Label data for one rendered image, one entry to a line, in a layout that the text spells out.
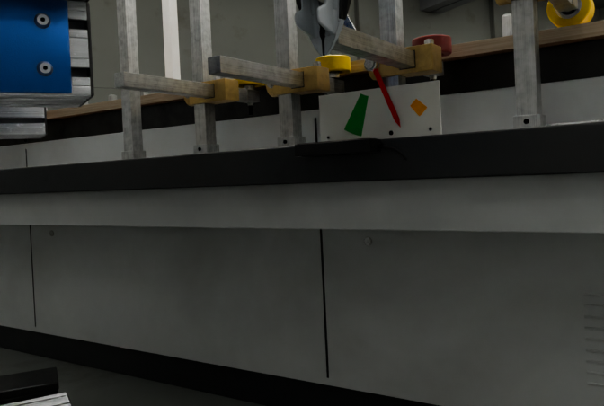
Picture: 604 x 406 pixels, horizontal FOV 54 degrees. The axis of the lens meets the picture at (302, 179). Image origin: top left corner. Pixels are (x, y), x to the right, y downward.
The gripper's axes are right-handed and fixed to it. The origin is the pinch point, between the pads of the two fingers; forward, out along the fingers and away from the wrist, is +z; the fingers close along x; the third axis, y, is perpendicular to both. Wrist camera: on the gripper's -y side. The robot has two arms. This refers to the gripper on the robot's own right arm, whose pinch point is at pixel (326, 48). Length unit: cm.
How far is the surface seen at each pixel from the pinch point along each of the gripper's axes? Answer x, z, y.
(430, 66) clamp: 4.5, -0.1, -29.3
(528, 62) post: 21.8, 1.4, -30.0
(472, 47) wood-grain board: 6.5, -6.4, -48.6
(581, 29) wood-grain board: 28, -6, -49
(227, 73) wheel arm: -23.5, 0.1, -5.1
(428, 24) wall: -317, -217, -866
